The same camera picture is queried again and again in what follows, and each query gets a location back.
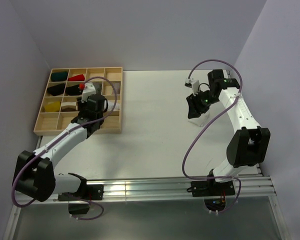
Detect light grey rolled sock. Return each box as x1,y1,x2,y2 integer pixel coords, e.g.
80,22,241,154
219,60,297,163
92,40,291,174
112,82,121,95

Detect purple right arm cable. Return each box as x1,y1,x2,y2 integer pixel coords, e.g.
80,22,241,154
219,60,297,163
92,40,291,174
181,59,243,214

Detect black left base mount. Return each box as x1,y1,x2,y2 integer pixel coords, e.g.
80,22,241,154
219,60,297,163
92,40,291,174
57,184,104,219

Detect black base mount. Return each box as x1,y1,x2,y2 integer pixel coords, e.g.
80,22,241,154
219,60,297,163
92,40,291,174
186,179,236,197
57,184,104,219

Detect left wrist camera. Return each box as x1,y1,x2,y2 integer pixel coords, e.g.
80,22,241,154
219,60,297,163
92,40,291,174
79,82,96,103

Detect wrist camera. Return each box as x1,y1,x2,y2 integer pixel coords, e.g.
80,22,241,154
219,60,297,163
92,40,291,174
79,82,96,103
184,78,200,96

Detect black rolled sock right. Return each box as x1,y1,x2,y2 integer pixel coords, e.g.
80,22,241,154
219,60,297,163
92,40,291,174
65,84,82,96

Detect aluminium frame rail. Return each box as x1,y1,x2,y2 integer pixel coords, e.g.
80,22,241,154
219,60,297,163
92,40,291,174
13,174,277,205

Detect wooden compartment tray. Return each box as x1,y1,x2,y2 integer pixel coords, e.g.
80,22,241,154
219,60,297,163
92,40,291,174
33,67,123,136

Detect black rolled sock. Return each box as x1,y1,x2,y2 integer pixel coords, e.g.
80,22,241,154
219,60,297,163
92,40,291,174
46,83,66,97
65,84,82,96

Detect dark green rolled sock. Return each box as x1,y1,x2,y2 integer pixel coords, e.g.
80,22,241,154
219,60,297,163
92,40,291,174
50,71,68,82

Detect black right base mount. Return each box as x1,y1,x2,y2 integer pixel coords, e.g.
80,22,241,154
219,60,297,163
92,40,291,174
186,179,236,197

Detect yellow rolled sock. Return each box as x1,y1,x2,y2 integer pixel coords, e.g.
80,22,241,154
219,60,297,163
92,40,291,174
43,101,61,113

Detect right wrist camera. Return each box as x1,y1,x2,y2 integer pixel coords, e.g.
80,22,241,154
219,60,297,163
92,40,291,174
184,78,200,96

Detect black rolled sock left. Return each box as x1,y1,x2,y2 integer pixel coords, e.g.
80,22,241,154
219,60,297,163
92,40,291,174
46,83,66,97

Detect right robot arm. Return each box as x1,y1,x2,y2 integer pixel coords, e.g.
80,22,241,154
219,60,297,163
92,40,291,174
185,69,271,195

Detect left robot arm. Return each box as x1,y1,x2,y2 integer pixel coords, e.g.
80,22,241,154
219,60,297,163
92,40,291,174
11,94,108,206

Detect white brown rolled sock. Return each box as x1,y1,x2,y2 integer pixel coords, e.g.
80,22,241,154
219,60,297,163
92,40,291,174
60,101,78,112

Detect red rolled sock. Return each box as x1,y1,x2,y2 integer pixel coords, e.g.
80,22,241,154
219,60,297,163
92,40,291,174
67,74,85,82

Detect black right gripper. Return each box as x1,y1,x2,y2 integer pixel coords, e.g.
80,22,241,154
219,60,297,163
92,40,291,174
186,89,220,120

